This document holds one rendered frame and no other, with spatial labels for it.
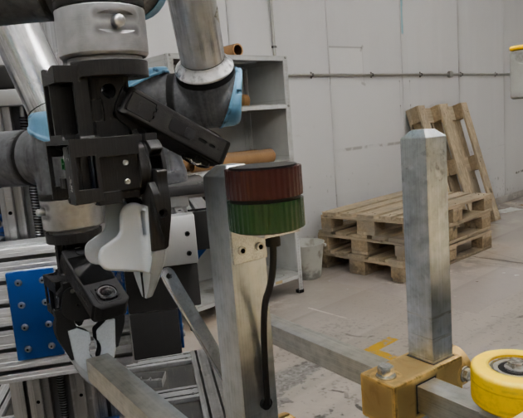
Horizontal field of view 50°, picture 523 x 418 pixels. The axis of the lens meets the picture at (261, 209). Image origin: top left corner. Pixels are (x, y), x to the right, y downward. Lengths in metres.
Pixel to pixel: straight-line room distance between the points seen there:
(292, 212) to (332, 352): 0.35
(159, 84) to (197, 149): 0.63
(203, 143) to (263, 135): 3.34
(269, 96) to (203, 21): 2.77
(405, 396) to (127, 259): 0.33
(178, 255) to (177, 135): 0.54
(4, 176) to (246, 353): 0.44
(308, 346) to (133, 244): 0.35
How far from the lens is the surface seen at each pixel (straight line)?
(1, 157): 0.79
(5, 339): 1.22
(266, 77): 3.81
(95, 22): 0.49
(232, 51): 3.49
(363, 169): 4.93
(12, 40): 0.95
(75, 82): 0.49
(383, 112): 5.17
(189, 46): 1.06
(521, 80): 0.84
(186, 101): 1.12
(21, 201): 1.29
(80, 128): 0.49
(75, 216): 0.74
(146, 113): 0.50
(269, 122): 3.81
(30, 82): 0.93
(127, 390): 0.68
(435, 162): 0.63
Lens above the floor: 1.15
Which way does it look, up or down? 9 degrees down
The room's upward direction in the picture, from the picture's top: 5 degrees counter-clockwise
